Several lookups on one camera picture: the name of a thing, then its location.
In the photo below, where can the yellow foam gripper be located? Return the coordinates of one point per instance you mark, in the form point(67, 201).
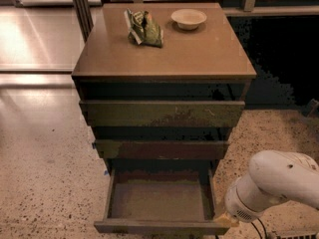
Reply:
point(238, 207)

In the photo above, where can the green crumpled chip bag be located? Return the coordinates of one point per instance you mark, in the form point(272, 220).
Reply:
point(143, 28)

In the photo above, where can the brown drawer cabinet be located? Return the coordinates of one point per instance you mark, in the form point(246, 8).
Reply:
point(205, 64)

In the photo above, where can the drawer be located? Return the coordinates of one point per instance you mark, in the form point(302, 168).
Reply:
point(161, 149)
point(165, 202)
point(162, 113)

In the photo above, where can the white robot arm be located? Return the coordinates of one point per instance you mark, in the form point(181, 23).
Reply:
point(272, 178)

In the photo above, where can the white bowl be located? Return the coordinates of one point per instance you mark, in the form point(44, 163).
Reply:
point(188, 19)

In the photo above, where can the floor vent grille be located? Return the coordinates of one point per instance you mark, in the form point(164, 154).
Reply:
point(289, 234)

